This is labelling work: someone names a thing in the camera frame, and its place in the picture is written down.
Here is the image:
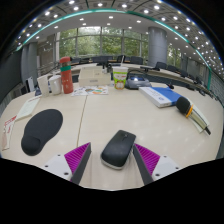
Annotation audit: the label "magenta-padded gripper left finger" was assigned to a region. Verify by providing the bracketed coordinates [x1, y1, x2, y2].
[42, 142, 92, 186]

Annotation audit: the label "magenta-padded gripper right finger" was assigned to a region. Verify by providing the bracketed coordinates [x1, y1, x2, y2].
[132, 143, 184, 186]

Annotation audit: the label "black computer mouse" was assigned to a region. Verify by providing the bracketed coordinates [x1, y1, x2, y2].
[100, 129, 137, 170]

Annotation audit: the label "black mouse pad with wrist rest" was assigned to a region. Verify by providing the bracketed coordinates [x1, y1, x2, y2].
[20, 108, 64, 157]

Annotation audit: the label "red and white leaflet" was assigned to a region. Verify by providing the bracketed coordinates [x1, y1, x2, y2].
[0, 114, 18, 152]

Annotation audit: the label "white paper sheet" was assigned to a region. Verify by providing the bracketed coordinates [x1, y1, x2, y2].
[189, 104, 211, 134]

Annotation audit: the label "white printed pamphlet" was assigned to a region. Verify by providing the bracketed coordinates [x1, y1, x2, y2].
[15, 95, 42, 122]

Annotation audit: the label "white lidded mug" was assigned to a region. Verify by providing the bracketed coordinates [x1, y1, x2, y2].
[48, 74, 63, 96]

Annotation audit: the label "white paper cup stack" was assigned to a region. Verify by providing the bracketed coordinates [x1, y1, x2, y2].
[36, 74, 51, 98]

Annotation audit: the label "colourful sticker sheet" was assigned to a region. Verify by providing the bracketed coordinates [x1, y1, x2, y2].
[70, 85, 110, 97]

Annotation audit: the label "red bottle with green band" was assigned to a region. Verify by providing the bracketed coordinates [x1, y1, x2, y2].
[59, 56, 75, 95]

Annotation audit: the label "dark conference microphone unit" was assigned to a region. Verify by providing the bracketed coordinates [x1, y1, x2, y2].
[124, 68, 153, 90]

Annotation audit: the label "long curved conference desk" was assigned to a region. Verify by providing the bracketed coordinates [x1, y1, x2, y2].
[49, 62, 221, 101]

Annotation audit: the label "white cardboard box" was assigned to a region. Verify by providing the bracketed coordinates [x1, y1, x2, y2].
[77, 66, 112, 88]

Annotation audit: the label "green printed paper cup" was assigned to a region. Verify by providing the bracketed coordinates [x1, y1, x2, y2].
[112, 65, 129, 90]

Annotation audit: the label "grey round column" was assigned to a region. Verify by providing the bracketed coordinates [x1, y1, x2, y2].
[20, 42, 38, 88]
[147, 27, 168, 68]

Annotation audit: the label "black office chairs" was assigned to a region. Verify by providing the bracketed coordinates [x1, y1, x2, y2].
[69, 54, 214, 88]

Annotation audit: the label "round ceiling lights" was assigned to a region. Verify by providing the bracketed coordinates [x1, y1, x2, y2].
[13, 0, 224, 68]

